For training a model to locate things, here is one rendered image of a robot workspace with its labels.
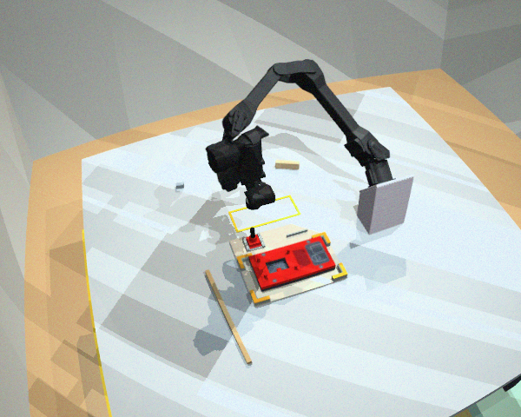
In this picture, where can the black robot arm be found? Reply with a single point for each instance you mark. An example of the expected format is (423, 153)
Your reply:
(223, 157)

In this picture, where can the long tan wooden stick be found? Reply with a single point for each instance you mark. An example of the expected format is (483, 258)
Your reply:
(228, 318)

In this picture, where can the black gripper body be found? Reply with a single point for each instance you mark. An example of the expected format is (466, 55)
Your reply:
(261, 193)

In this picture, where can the tan wooden block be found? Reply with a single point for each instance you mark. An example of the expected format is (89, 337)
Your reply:
(286, 165)

